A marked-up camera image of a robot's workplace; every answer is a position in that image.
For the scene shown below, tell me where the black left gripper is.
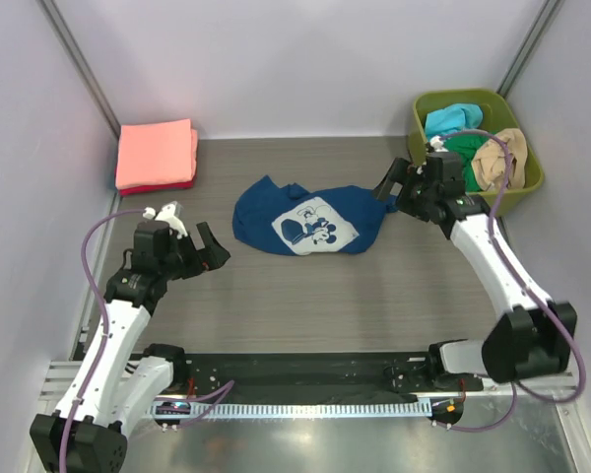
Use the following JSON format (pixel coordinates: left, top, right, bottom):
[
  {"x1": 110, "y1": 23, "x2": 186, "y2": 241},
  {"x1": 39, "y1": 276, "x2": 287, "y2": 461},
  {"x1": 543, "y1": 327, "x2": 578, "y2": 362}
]
[{"x1": 159, "y1": 222, "x2": 230, "y2": 280}]

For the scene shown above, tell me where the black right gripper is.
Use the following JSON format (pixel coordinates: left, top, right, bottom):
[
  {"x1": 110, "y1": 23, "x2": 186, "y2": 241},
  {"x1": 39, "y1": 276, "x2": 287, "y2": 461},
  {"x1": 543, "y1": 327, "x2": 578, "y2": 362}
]
[{"x1": 370, "y1": 158, "x2": 437, "y2": 223}]

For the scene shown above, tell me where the blue Mickey Mouse t-shirt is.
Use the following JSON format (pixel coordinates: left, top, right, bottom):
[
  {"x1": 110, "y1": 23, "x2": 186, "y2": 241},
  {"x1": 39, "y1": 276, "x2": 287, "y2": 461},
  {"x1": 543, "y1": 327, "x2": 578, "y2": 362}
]
[{"x1": 232, "y1": 176, "x2": 397, "y2": 256}]

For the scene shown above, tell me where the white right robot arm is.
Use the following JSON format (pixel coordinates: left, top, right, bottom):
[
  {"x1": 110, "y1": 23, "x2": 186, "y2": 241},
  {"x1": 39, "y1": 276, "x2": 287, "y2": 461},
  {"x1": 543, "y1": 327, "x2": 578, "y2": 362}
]
[{"x1": 372, "y1": 152, "x2": 577, "y2": 390}]

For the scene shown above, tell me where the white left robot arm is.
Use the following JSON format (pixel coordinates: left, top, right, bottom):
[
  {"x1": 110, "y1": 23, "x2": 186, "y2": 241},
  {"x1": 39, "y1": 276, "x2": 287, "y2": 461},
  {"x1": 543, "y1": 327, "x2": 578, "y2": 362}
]
[{"x1": 30, "y1": 218, "x2": 230, "y2": 472}]

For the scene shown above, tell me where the folded red t-shirt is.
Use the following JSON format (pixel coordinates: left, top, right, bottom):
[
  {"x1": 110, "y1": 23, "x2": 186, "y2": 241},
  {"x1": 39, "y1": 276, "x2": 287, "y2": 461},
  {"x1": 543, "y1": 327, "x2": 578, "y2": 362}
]
[{"x1": 118, "y1": 179, "x2": 194, "y2": 196}]

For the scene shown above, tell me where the green crumpled t-shirt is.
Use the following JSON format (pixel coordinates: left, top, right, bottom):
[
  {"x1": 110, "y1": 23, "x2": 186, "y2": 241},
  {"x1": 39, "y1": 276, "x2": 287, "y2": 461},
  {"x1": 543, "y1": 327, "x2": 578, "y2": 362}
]
[{"x1": 444, "y1": 133, "x2": 494, "y2": 192}]

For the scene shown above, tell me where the light blue crumpled t-shirt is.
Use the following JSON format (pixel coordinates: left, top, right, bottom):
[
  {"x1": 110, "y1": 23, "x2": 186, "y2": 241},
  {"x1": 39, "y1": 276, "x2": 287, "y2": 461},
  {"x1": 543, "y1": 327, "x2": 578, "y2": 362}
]
[{"x1": 425, "y1": 103, "x2": 484, "y2": 140}]

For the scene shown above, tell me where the beige crumpled t-shirt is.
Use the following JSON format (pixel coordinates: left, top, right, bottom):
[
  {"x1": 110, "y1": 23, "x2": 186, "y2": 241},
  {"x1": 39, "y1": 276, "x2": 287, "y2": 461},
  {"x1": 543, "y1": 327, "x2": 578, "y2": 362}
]
[{"x1": 471, "y1": 128, "x2": 528, "y2": 191}]

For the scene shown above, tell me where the folded pink t-shirt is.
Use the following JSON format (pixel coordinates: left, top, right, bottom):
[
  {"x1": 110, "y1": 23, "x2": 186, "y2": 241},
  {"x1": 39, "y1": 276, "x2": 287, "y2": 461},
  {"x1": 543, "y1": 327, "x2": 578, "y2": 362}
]
[{"x1": 115, "y1": 118, "x2": 198, "y2": 192}]

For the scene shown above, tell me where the olive green plastic bin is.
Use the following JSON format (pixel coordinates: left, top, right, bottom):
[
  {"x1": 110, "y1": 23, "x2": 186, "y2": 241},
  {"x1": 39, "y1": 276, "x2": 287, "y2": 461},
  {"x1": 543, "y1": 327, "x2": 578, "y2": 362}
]
[{"x1": 408, "y1": 89, "x2": 545, "y2": 216}]

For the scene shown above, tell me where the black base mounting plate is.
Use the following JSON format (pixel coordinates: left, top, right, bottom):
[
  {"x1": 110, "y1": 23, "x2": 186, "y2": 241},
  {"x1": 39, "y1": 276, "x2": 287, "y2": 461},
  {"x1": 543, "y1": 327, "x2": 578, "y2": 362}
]
[{"x1": 186, "y1": 352, "x2": 484, "y2": 393}]

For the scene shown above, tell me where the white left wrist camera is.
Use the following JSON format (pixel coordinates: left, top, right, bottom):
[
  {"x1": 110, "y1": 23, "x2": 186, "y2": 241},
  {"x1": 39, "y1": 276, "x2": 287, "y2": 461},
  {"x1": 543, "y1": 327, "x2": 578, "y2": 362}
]
[{"x1": 142, "y1": 201, "x2": 188, "y2": 239}]

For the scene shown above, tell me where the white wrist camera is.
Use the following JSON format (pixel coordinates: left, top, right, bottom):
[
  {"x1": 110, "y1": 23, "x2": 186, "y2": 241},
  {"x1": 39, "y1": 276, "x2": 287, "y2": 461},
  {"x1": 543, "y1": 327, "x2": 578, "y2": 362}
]
[
  {"x1": 426, "y1": 135, "x2": 448, "y2": 154},
  {"x1": 142, "y1": 201, "x2": 188, "y2": 239}
]

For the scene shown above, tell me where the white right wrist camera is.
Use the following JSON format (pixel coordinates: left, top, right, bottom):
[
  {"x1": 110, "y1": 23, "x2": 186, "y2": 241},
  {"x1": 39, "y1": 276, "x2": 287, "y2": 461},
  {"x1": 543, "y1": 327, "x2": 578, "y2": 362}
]
[{"x1": 426, "y1": 135, "x2": 448, "y2": 154}]

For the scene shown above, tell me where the aluminium frame rail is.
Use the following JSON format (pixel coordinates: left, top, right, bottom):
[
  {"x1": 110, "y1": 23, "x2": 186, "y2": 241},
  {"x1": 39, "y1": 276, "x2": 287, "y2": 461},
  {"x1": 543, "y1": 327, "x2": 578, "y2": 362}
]
[{"x1": 39, "y1": 361, "x2": 81, "y2": 400}]

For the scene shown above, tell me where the white slotted cable duct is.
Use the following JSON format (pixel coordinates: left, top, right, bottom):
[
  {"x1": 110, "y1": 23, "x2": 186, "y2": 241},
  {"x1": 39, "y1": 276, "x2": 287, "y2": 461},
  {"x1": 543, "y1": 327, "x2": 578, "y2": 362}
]
[{"x1": 147, "y1": 398, "x2": 432, "y2": 422}]

